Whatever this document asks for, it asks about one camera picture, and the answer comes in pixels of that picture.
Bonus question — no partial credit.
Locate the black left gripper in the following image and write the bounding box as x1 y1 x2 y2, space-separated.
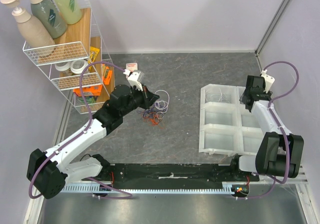
120 82 160 117

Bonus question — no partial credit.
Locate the multicolour cable pile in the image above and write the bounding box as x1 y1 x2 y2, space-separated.
136 106 168 131

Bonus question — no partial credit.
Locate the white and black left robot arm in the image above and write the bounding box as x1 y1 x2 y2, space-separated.
26 84 159 199

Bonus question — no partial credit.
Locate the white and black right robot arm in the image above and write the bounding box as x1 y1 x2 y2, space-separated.
229 75 304 184

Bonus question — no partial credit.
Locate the white and red small box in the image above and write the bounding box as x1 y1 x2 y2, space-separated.
124 62 139 81

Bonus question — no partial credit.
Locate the white compartment organizer tray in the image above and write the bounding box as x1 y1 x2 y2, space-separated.
198 84 264 157

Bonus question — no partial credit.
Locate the orange box on shelf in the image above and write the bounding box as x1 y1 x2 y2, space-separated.
102 65 113 85

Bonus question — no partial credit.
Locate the orange flat package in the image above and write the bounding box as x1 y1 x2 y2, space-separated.
73 84 103 97

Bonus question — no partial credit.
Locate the green box on shelf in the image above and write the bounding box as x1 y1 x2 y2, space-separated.
78 96 98 105

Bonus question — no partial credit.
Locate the yellow snack packet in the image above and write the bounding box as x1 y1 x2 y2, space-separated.
87 46 100 64

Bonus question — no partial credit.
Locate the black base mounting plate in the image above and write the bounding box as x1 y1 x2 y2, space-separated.
95 163 260 184

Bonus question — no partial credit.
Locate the light green bottle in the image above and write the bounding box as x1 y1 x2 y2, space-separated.
54 0 82 25

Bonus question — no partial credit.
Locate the beige pump bottle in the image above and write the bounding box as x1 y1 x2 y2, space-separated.
0 0 55 57

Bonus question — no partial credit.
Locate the dark green pump bottle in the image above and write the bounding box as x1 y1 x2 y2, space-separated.
29 0 67 39

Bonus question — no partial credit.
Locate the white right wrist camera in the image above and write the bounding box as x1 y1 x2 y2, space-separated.
260 69 275 93

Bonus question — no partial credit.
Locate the white wire shelf rack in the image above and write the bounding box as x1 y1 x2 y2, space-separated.
22 0 116 114

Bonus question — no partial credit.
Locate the slotted white cable duct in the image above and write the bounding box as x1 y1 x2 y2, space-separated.
59 181 251 194

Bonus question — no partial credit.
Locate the aluminium frame rail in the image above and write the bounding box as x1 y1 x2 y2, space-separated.
259 165 308 185

